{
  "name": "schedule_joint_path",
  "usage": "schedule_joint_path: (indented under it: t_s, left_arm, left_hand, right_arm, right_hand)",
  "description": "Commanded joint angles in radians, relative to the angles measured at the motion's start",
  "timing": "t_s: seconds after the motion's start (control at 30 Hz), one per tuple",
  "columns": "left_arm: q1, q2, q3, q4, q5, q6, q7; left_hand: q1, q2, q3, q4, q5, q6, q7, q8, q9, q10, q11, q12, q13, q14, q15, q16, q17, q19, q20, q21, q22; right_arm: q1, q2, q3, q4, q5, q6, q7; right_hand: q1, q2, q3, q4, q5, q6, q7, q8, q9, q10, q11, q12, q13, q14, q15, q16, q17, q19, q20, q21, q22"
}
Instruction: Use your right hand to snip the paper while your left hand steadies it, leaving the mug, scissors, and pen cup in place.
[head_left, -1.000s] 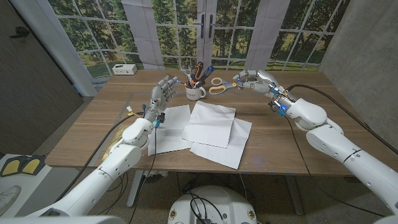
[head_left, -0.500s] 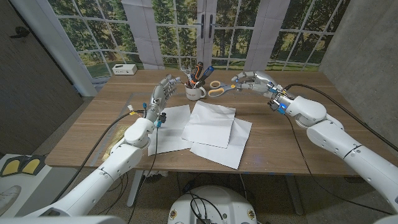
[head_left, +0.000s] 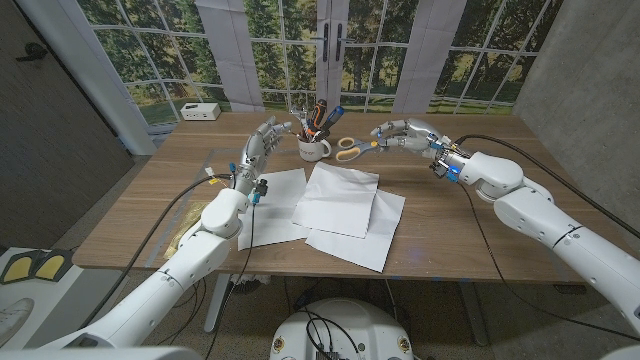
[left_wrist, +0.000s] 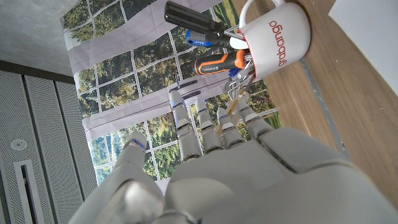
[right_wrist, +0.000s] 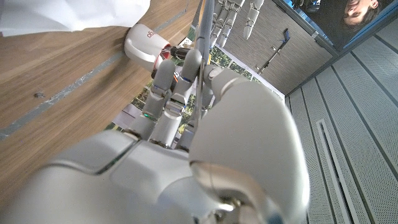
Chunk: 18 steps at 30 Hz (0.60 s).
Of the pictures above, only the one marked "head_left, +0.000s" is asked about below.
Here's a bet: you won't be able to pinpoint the yellow and black foot pad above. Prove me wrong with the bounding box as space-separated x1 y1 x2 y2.
34 248 75 282
0 249 40 285

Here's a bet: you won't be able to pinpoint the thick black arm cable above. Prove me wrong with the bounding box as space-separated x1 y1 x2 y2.
79 173 234 329
452 133 640 240

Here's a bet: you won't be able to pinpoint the black door handle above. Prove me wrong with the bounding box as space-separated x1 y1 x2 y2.
14 42 50 63

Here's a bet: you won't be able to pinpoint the silver metal wrench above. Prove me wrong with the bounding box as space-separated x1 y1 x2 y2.
289 106 310 134

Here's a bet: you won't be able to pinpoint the creased white paper sheet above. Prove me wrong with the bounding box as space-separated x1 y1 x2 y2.
291 160 380 239

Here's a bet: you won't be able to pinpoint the white mug with tools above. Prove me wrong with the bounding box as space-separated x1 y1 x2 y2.
305 98 329 137

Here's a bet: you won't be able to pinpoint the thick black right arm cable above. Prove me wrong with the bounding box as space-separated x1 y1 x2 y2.
452 133 640 240

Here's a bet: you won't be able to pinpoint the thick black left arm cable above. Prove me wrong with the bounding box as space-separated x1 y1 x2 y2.
79 173 234 329

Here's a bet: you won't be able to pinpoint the thin black left wrist cable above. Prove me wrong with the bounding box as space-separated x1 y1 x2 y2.
204 198 258 360

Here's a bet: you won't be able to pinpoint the grey table leg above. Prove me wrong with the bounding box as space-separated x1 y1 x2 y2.
457 279 490 347

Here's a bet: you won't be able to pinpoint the white shoe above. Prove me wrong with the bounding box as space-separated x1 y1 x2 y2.
0 298 35 346

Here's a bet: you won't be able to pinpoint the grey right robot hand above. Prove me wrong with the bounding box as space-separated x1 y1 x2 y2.
369 117 451 161

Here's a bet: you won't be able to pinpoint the yellow handled scissors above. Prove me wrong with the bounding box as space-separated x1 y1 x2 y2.
334 136 386 163

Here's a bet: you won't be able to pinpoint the printed window forest backdrop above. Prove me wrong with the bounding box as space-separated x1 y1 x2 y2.
74 0 566 126

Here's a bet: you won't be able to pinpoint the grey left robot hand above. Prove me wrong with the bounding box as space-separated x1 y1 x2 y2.
232 115 293 196

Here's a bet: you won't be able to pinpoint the white table leg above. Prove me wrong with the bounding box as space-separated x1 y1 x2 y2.
203 272 232 334

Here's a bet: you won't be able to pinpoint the white power strip box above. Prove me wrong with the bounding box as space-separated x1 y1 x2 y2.
179 102 222 122

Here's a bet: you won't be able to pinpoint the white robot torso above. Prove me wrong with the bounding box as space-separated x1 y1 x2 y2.
269 298 415 360

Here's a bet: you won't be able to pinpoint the large white paper sheet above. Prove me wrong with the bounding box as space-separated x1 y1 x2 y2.
304 188 406 274

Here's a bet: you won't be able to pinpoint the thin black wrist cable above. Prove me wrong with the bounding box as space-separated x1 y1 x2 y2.
457 182 640 342
204 198 258 360

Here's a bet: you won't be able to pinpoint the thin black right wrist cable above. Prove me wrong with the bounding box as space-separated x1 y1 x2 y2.
457 182 640 342

